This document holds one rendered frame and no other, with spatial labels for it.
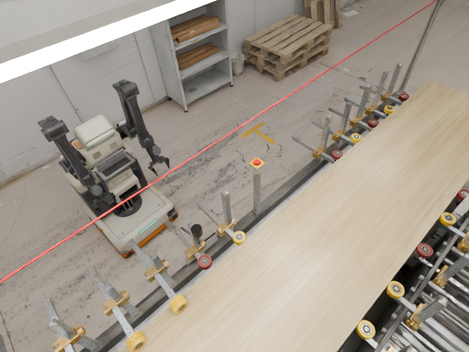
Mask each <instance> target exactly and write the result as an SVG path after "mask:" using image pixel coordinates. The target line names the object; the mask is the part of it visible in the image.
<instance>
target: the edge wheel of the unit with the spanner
mask: <svg viewBox="0 0 469 352"><path fill-rule="evenodd" d="M211 264H212V261H211V257H210V256H208V255H206V254H205V255H201V256H200V257H199V258H198V265H199V267H200V268H201V269H203V270H208V269H209V268H210V267H211Z"/></svg>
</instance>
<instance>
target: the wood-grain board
mask: <svg viewBox="0 0 469 352"><path fill-rule="evenodd" d="M468 178H469V94H468V93H465V92H464V91H460V90H458V89H455V88H452V87H448V86H447V85H443V84H440V83H439V82H435V81H432V80H429V81H428V82H427V83H426V84H425V85H423V86H422V87H421V88H420V89H419V90H417V91H416V92H415V93H414V94H413V95H412V96H411V97H410V98H409V99H407V100H406V101H405V102H404V103H403V104H401V105H400V106H399V107H398V108H397V109H395V111H393V113H391V114H390V115H389V116H388V117H387V118H385V119H384V120H383V121H382V122H381V123H379V124H378V125H377V126H376V127H375V128H374V129H373V130H372V131H371V132H369V133H368V134H367V135H366V136H365V137H363V138H362V139H361V140H360V141H359V142H358V143H357V144H356V145H355V146H353V147H352V148H351V149H350V150H348V151H347V152H346V153H345V154H344V155H343V156H342V157H341V158H340V159H339V160H337V161H336V162H335V163H334V164H332V165H331V166H330V167H329V168H328V169H326V171H324V172H323V174H321V175H320V176H319V177H318V178H316V179H315V180H314V181H313V182H312V183H310V184H309V185H308V186H307V187H306V188H305V189H304V190H303V191H302V192H300V193H299V194H298V195H297V196H296V197H294V198H293V199H292V200H291V201H290V202H289V203H288V204H287V205H286V206H284V207H283V208H282V209H281V210H280V211H278V212H277V213H276V214H275V215H274V216H273V217H272V218H271V219H270V220H268V221H267V222H266V223H265V224H264V225H262V226H261V227H260V228H259V229H257V230H256V231H255V232H254V234H252V235H251V236H250V237H249V238H248V239H246V240H245V241H244V242H243V243H241V244H240V245H239V246H238V247H237V248H236V249H235V250H234V251H233V252H232V253H230V254H229V255H228V256H227V257H225V258H224V259H223V260H222V261H221V262H220V263H219V264H218V265H217V266H216V267H214V268H213V269H212V270H211V271H209V272H208V273H207V274H206V275H205V276H203V278H201V280H199V281H198V282H197V283H196V284H195V285H193V286H192V287H191V288H190V289H189V290H187V291H186V292H185V293H184V294H183V297H184V298H185V299H186V301H187V302H188V304H187V306H186V308H185V309H184V310H183V311H182V312H180V313H178V314H175V313H174V312H173V310H172V309H171V307H168V308H167V309H166V310H165V311H164V312H163V313H161V314H160V315H159V316H158V317H157V318H155V319H154V320H153V321H152V322H151V323H150V324H149V325H148V326H147V327H145V328H144V329H143V330H142V331H141V332H142V334H143V335H144V337H145V339H146V343H145V344H144V346H143V347H142V348H141V349H139V350H138V351H136V352H337V351H338V350H339V349H340V347H341V346H342V345H343V343H344V342H345V340H346V339H347V338H348V337H349V335H350V334H351V332H352V331H353V330H354V329H355V328H356V326H357V325H358V323H359V322H360V321H361V320H362V318H363V317H364V315H365V314H366V313H367V311H368V310H369V309H370V308H371V306H372V305H373V303H374V302H375V301H376V300H377V299H378V297H379V296H380V294H381V293H382V292H383V291H384V289H385V288H386V287H387V285H388V284H389V282H390V281H391V280H392V279H393V278H394V276H395V275H396V273H397V272H398V271H399V270H400V268H401V267H402V265H403V264H404V263H405V262H406V261H407V259H408V258H409V256H410V255H411V253H412V252H413V251H414V250H415V248H416V247H417V245H418V244H419V243H420V242H421V241H422V239H423V238H424V236H425V235H426V234H427V233H428V231H429V230H430V229H431V227H432V226H433V225H434V223H435V222H436V221H437V220H438V218H439V217H440V215H441V214H442V213H443V212H444V210H445V209H446V208H447V206H448V205H449V204H450V203H451V201H452V200H453V198H454V197H455V195H456V194H457V193H458V192H459V191H460V189H461V188H462V186H463V185H464V184H465V183H466V181H467V180H468Z"/></svg>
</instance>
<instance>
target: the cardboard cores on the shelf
mask: <svg viewBox="0 0 469 352"><path fill-rule="evenodd" d="M218 27H219V18H218V17H213V18H211V16H210V15H208V16H207V15H206V14H204V15H200V16H198V17H195V18H193V19H190V20H187V21H185V22H182V23H180V24H176V25H174V26H172V27H170V31H171V34H172V40H173V41H177V42H178V43H182V42H184V41H187V40H188V39H191V38H194V37H196V36H199V35H200V34H203V33H206V32H208V31H211V30H212V29H215V28H218ZM212 46H213V45H212V43H211V42H209V43H207V44H204V45H202V46H200V47H197V48H195V49H193V50H190V51H188V52H185V53H183V54H181V55H179V56H177V63H178V67H179V71H181V70H183V69H185V68H187V67H189V66H191V65H193V64H195V63H197V62H199V61H201V60H203V59H205V58H207V57H209V56H211V55H213V54H215V53H217V52H218V47H213V48H212V49H211V47H212Z"/></svg>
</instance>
